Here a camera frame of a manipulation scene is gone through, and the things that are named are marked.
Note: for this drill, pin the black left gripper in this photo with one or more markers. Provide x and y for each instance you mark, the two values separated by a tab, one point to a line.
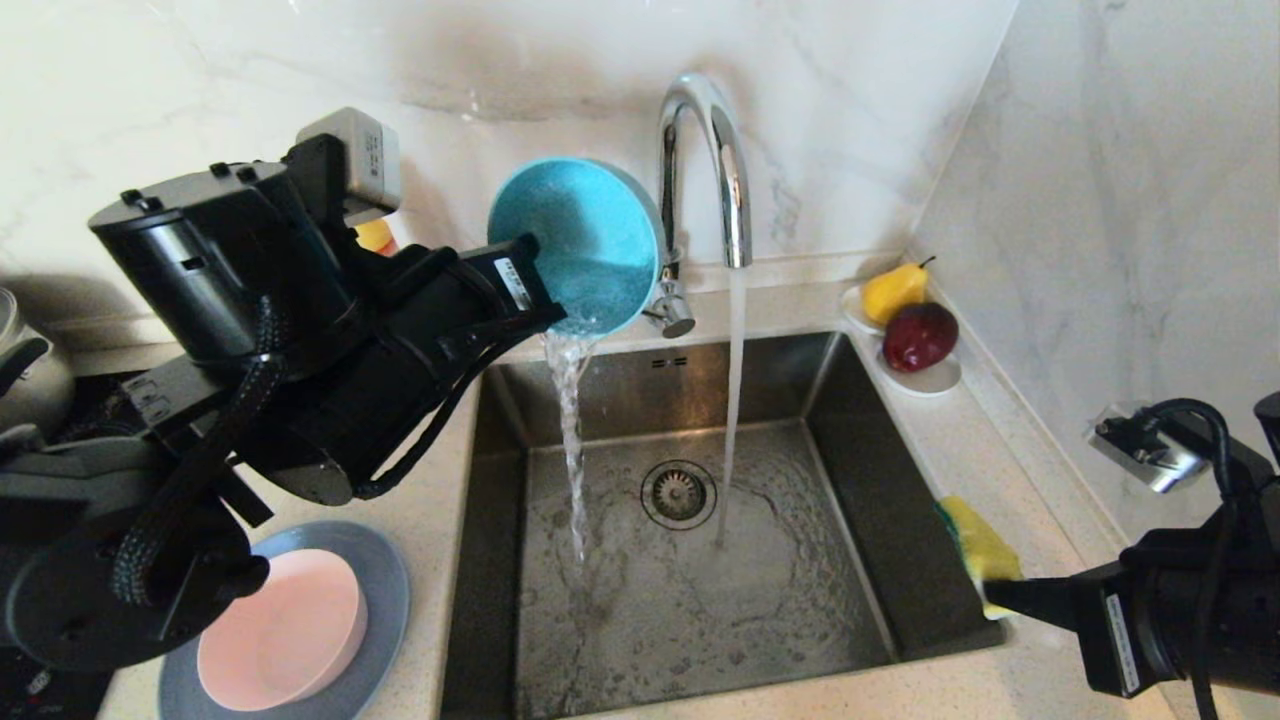
400	380

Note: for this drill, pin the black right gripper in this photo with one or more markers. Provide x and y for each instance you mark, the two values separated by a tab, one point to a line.
1200	620

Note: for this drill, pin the teal bowl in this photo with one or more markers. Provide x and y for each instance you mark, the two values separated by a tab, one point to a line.
590	240

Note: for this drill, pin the yellow sponge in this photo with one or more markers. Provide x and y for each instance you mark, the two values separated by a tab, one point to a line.
975	540

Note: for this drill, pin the orange yellow-capped detergent bottle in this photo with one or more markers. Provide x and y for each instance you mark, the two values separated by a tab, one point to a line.
375	238

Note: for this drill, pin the chrome gooseneck faucet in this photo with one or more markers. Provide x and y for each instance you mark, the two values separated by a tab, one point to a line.
735	200

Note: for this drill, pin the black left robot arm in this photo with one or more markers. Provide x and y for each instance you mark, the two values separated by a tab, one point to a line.
200	260

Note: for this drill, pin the stainless steel sink basin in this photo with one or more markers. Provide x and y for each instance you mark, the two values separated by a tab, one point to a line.
650	620

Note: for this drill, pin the small white dish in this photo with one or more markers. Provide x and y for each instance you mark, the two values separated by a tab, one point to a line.
927	382
852	308

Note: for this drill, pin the round metal drain strainer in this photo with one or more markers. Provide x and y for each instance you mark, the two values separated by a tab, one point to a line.
678	494

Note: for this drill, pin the dark red apple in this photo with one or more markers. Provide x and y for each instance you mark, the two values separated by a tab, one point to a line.
918	336

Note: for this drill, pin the yellow pear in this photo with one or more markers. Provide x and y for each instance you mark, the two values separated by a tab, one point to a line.
892	292

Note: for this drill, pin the blue-grey plate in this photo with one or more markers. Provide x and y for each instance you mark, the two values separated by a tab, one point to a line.
388	600

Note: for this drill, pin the pink bowl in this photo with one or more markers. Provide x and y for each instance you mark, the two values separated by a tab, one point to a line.
300	630

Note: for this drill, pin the silver pot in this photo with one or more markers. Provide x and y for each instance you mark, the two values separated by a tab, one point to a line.
30	380

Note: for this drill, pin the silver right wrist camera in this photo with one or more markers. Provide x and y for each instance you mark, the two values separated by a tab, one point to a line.
1145	455

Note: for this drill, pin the clear-cased left wrist camera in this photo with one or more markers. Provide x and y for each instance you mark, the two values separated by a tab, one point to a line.
355	165

